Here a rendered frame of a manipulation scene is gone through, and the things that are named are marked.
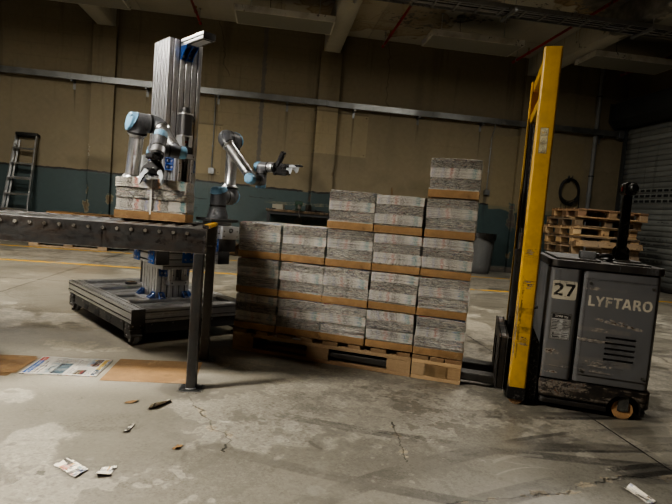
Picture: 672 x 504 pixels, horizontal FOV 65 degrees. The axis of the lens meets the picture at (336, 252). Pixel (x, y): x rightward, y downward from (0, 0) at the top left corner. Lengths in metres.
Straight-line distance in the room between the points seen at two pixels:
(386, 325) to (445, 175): 0.94
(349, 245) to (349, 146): 7.03
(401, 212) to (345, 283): 0.54
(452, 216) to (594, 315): 0.89
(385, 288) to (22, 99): 8.86
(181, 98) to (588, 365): 3.05
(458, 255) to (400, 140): 7.37
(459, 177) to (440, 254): 0.45
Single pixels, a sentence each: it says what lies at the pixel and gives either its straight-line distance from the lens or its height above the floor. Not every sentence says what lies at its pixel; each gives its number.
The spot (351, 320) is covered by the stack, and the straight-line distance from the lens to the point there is 3.19.
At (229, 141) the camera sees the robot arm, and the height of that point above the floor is 1.37.
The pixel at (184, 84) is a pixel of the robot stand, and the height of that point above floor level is 1.74.
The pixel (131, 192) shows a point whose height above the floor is 0.95.
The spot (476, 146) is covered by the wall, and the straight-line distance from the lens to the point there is 10.76.
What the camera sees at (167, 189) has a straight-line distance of 3.00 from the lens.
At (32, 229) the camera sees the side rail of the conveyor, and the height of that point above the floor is 0.74.
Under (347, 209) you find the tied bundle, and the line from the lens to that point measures 3.15.
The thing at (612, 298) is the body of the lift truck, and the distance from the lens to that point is 2.99.
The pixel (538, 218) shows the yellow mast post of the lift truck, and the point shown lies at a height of 0.99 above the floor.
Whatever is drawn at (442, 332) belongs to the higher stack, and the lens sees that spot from 3.13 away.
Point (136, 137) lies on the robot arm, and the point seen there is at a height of 1.29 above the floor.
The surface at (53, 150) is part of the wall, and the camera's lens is 10.71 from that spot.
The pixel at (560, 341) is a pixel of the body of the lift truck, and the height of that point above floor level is 0.36.
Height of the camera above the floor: 0.94
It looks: 4 degrees down
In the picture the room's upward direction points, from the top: 5 degrees clockwise
